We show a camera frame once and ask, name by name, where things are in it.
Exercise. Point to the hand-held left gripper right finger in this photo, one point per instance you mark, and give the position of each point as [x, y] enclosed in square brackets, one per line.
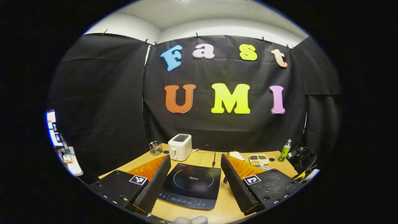
[238, 186]

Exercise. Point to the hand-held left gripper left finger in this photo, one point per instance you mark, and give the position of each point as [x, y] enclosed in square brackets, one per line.
[155, 186]

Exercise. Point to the black induction cooktop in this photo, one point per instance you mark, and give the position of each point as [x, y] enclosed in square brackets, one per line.
[192, 186]

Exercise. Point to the green drink bottle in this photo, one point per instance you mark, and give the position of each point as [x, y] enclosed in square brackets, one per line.
[284, 153]

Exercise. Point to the small pale green plate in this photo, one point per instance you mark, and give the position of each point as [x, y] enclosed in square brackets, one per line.
[241, 158]

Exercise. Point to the sandwich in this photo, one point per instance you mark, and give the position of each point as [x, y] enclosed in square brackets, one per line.
[237, 154]

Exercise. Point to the white divided bean tray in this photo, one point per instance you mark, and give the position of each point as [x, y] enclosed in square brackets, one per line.
[262, 162]

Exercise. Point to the white toaster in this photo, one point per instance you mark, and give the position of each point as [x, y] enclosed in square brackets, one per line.
[180, 149]

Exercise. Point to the black backdrop cloth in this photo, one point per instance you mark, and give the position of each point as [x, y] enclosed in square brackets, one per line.
[217, 130]

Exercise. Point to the white side desk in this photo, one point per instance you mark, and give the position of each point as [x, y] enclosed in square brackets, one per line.
[74, 168]

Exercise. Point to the computer monitor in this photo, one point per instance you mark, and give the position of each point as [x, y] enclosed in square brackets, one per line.
[51, 124]

